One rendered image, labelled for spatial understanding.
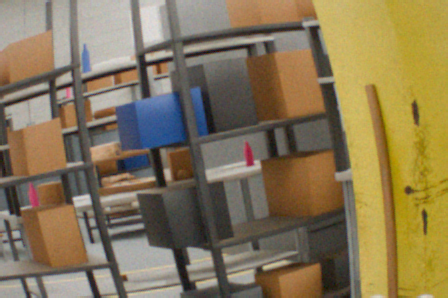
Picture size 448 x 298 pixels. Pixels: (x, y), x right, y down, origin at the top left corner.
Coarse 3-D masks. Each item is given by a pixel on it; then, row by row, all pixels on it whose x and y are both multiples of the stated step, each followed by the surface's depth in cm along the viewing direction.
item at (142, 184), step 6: (132, 180) 703; (138, 180) 698; (144, 180) 687; (150, 180) 678; (108, 186) 690; (114, 186) 680; (120, 186) 679; (126, 186) 677; (132, 186) 675; (138, 186) 674; (144, 186) 674; (150, 186) 676; (102, 192) 679; (108, 192) 679; (114, 192) 680; (120, 192) 680
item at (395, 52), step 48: (336, 0) 182; (384, 0) 167; (432, 0) 172; (336, 48) 187; (384, 48) 171; (432, 48) 171; (384, 96) 176; (432, 96) 170; (432, 144) 169; (432, 192) 169; (384, 240) 183; (432, 240) 169; (384, 288) 184; (432, 288) 170
